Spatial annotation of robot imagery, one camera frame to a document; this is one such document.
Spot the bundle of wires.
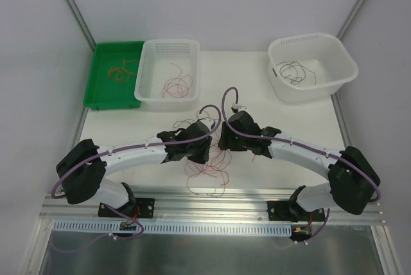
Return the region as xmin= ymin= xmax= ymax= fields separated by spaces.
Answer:
xmin=171 ymin=112 xmax=258 ymax=199

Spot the black wire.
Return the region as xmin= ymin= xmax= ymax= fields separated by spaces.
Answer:
xmin=277 ymin=60 xmax=308 ymax=85
xmin=288 ymin=62 xmax=317 ymax=85

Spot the orange wire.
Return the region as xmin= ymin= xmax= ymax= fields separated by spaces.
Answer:
xmin=107 ymin=57 xmax=141 ymax=84

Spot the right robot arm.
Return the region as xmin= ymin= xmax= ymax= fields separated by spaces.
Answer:
xmin=218 ymin=109 xmax=381 ymax=222

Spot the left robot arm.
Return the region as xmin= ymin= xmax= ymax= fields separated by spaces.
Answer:
xmin=56 ymin=118 xmax=216 ymax=217

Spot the white perforated plastic basket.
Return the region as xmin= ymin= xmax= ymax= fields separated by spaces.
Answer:
xmin=134 ymin=39 xmax=201 ymax=108

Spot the white plastic tub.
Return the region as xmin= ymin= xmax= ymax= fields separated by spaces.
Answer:
xmin=268 ymin=33 xmax=358 ymax=104

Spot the green plastic tray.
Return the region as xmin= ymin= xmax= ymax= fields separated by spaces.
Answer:
xmin=83 ymin=41 xmax=144 ymax=111

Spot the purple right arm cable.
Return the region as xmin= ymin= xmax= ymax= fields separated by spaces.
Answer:
xmin=221 ymin=87 xmax=383 ymax=204

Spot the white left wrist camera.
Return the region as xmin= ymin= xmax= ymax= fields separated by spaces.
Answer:
xmin=195 ymin=117 xmax=216 ymax=131

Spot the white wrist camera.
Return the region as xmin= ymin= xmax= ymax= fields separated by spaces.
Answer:
xmin=231 ymin=103 xmax=247 ymax=113
xmin=195 ymin=117 xmax=216 ymax=131

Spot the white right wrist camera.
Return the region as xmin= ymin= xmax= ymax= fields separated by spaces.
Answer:
xmin=231 ymin=103 xmax=247 ymax=113

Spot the aluminium mounting rail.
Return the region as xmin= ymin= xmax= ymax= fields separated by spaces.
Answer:
xmin=40 ymin=186 xmax=387 ymax=226

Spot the red wire in basket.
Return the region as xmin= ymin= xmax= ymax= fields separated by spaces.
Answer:
xmin=161 ymin=61 xmax=194 ymax=99

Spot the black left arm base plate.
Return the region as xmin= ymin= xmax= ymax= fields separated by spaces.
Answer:
xmin=98 ymin=197 xmax=155 ymax=219

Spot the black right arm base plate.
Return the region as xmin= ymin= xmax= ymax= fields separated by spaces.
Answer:
xmin=267 ymin=200 xmax=292 ymax=222

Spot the white slotted cable duct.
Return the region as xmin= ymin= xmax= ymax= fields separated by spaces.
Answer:
xmin=53 ymin=220 xmax=292 ymax=238

